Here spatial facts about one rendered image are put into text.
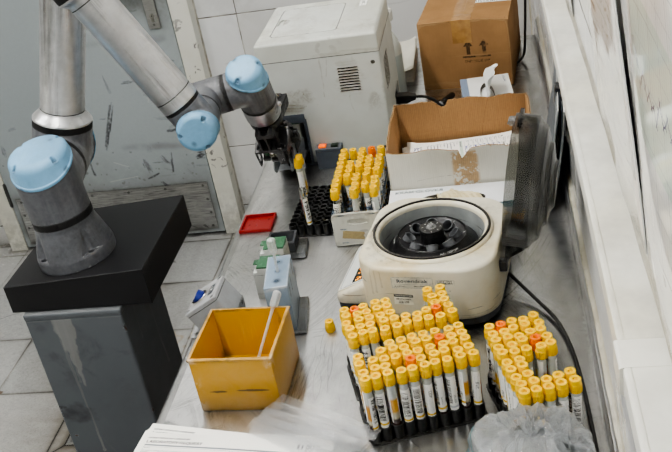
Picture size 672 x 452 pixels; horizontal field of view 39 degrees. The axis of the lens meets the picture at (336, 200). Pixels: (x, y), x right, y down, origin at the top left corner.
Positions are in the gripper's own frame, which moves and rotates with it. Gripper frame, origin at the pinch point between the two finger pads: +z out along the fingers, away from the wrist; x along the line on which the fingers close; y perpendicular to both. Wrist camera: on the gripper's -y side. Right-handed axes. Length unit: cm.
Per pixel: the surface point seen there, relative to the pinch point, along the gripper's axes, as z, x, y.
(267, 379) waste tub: -40, 11, 67
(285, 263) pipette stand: -31, 10, 43
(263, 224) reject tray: -6.5, -2.7, 20.2
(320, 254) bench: -13.0, 11.3, 31.8
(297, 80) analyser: -11.2, 4.1, -13.1
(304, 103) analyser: -6.4, 4.6, -10.3
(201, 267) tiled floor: 133, -71, -46
